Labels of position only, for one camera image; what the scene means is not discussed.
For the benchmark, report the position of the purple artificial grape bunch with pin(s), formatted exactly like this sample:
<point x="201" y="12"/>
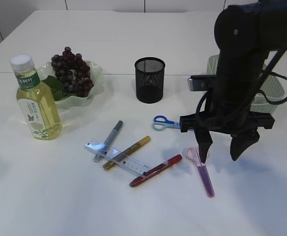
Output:
<point x="71" y="76"/>

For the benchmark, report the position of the blue scissors with cover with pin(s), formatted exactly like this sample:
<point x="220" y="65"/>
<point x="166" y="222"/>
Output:
<point x="161" y="123"/>

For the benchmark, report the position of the silver marker pen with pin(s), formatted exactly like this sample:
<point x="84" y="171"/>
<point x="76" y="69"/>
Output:
<point x="109" y="140"/>

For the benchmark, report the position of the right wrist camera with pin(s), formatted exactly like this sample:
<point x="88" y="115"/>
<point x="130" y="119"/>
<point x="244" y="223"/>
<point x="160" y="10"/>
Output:
<point x="201" y="82"/>

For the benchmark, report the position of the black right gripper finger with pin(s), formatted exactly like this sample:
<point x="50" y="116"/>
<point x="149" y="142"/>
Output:
<point x="204" y="141"/>
<point x="242" y="141"/>

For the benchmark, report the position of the black mesh pen holder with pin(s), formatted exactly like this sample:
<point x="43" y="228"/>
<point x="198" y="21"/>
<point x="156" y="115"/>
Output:
<point x="149" y="79"/>

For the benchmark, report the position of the pale green woven basket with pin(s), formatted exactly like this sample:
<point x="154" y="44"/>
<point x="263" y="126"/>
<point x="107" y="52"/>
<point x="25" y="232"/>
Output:
<point x="271" y="87"/>

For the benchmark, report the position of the pale green wavy glass plate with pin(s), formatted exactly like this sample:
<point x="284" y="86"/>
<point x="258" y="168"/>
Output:
<point x="73" y="101"/>

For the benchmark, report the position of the gold marker pen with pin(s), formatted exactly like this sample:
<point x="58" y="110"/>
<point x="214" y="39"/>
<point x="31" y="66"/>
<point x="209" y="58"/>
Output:
<point x="136" y="146"/>

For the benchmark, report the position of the pink scissors with purple cover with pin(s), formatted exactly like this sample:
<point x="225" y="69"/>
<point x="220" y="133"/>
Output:
<point x="192" y="153"/>

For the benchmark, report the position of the clear plastic ruler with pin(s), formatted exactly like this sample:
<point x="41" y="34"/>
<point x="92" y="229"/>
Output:
<point x="128" y="164"/>

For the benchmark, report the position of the red marker pen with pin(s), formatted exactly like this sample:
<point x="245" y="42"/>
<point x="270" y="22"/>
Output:
<point x="155" y="171"/>

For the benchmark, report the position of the yellow tea bottle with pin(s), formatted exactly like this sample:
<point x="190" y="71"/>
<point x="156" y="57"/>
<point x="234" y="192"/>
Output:
<point x="35" y="100"/>

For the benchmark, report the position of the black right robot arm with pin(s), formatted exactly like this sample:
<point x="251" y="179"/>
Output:
<point x="251" y="38"/>

